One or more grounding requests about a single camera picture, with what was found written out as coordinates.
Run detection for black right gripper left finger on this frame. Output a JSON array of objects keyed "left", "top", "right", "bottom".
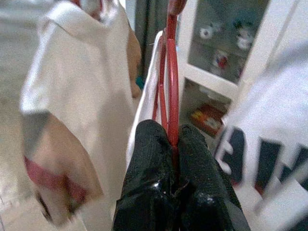
[{"left": 113, "top": 119, "right": 179, "bottom": 231}]

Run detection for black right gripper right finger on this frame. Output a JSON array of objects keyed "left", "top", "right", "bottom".
[{"left": 177, "top": 124, "right": 251, "bottom": 231}]

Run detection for red clothes hanger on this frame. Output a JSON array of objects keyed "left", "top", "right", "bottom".
[{"left": 152, "top": 0, "right": 188, "bottom": 169}]

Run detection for cream polo shirt brown cuffs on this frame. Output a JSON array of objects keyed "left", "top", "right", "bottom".
[{"left": 0, "top": 0, "right": 167, "bottom": 231}]

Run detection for red yellow cardboard box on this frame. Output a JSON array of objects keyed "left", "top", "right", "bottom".
[{"left": 191, "top": 103, "right": 228, "bottom": 137}]

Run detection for white T-shirt black letters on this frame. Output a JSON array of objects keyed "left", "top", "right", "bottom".
[{"left": 213, "top": 0, "right": 308, "bottom": 231}]

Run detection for white glass door cabinet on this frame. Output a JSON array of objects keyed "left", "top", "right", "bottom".
[{"left": 177, "top": 0, "right": 297, "bottom": 145}]

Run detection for red white toy figure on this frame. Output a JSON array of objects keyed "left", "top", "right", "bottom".
[{"left": 211, "top": 50, "right": 229, "bottom": 73}]

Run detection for dark curtain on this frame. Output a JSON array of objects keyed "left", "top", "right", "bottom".
[{"left": 134, "top": 0, "right": 169, "bottom": 73}]

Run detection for white black toy figure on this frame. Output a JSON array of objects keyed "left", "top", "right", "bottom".
[
  {"left": 198, "top": 23, "right": 221, "bottom": 41},
  {"left": 233, "top": 21, "right": 255, "bottom": 51}
]

